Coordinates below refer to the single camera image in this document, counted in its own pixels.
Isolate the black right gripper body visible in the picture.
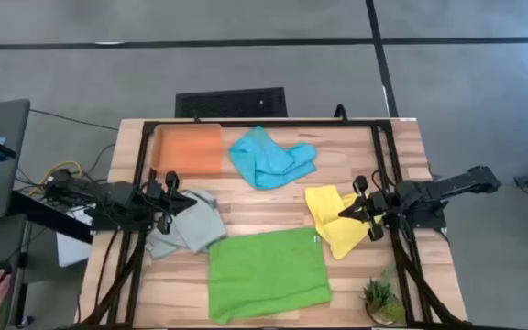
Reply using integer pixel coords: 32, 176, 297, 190
354, 175, 396, 243

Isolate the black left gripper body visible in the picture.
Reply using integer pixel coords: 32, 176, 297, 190
147, 171, 182, 236

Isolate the grey microfiber towel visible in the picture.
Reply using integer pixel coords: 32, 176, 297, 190
144, 189, 227, 260

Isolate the yellow microfiber towel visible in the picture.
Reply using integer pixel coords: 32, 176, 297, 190
303, 184, 384, 261

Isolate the blue microfiber towel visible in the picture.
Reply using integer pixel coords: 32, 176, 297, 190
228, 126, 319, 192

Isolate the green microfiber towel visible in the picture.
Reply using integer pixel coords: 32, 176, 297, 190
207, 226, 333, 325

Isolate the tan cardboard bin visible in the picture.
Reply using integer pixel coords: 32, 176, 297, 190
151, 122, 224, 178

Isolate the small potted succulent plant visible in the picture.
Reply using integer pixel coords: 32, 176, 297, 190
362, 264, 406, 327

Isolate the white paper sheet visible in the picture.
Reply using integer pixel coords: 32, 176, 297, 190
56, 204, 94, 269

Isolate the black desk beam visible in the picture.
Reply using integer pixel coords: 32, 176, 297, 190
9, 190, 94, 245

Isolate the black right camera cable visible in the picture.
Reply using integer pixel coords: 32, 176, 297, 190
370, 168, 387, 196

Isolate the black aluminium table frame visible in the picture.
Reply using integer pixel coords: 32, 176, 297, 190
78, 117, 471, 330

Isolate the yellow floor cable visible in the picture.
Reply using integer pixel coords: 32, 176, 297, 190
27, 159, 83, 198

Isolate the thin black floor cable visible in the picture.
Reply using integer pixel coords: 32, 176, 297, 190
29, 107, 119, 132

